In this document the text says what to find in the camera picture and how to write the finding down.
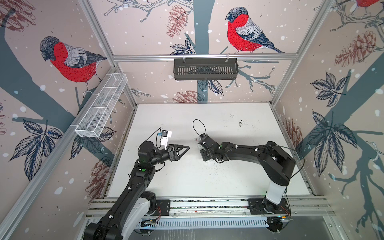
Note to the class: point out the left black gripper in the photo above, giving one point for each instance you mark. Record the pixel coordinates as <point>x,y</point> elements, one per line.
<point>173,151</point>

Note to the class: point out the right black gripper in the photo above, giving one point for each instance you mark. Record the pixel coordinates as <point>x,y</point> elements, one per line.
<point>202,151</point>

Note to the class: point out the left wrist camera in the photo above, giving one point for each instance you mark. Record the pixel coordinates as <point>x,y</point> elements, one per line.
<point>164,137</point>

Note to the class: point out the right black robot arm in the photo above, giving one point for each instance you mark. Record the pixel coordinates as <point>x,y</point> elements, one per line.
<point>276,162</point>

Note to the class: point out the aluminium front rail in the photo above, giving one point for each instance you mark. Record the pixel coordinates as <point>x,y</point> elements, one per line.
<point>300,206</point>

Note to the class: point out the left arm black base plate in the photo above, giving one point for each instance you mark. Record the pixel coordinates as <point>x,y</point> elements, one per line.
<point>162,208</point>

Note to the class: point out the white wire mesh basket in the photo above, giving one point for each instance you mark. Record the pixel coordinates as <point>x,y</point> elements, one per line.
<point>99,112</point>

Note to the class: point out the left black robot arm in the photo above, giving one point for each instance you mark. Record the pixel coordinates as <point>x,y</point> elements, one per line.
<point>135,201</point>

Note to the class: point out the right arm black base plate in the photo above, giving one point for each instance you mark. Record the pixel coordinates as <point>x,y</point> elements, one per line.
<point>262,206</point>

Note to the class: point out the black wall basket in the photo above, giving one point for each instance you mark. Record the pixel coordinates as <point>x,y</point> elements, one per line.
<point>205,69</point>

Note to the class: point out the white perforated cable duct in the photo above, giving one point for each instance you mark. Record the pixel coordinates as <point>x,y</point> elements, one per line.
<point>204,223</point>

